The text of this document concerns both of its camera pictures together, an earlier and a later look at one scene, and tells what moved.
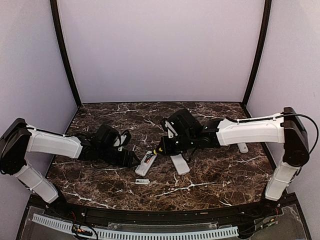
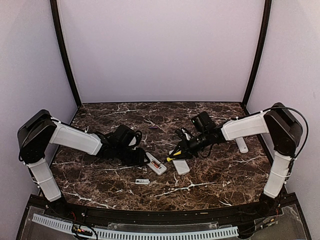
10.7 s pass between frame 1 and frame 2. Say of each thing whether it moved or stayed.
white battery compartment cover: stayed
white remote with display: moved
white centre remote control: stayed
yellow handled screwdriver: moved
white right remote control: stayed
